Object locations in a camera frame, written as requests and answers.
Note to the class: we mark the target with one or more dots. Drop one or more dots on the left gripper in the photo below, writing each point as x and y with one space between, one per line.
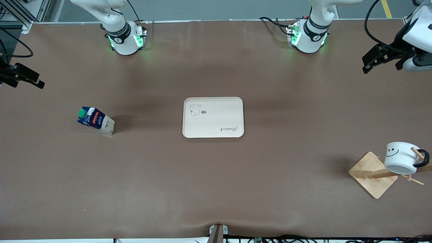
399 49

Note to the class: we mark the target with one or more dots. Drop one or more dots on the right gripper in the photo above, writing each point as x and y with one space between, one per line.
4 75

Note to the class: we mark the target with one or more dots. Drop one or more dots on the blue milk carton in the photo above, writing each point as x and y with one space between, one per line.
96 120

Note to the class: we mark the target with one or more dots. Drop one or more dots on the white smiley mug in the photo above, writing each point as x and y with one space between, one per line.
400 158

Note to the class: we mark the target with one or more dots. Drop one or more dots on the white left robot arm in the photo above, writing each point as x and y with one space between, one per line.
312 37

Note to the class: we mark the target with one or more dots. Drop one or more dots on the wooden cup rack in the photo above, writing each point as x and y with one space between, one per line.
369 175

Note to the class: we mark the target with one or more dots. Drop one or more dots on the brown table cover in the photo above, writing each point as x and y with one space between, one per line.
135 185

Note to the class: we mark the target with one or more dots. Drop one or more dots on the cream rectangular tray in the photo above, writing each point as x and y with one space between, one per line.
219 118

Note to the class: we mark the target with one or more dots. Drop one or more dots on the aluminium frame profile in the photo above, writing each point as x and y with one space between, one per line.
410 17
23 15

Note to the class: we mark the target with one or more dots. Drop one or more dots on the metal table edge bracket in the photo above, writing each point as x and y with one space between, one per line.
218 233

